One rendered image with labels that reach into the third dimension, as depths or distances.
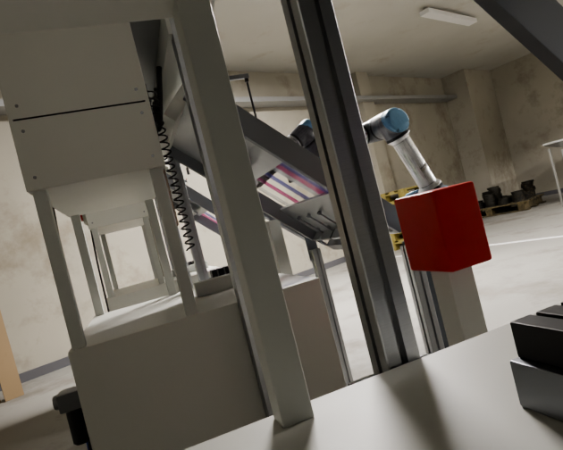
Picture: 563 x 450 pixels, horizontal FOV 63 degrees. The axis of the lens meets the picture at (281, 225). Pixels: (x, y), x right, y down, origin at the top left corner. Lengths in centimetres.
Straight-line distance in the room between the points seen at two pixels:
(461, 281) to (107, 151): 86
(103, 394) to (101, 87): 73
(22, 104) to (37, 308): 354
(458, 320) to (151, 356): 71
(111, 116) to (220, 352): 64
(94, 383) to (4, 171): 371
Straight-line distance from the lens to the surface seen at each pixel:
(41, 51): 129
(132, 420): 124
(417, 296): 138
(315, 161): 129
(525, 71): 1086
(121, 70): 126
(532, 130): 1078
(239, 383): 125
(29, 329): 466
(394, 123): 212
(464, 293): 100
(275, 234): 213
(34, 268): 468
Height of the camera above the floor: 79
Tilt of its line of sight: level
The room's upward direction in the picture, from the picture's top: 14 degrees counter-clockwise
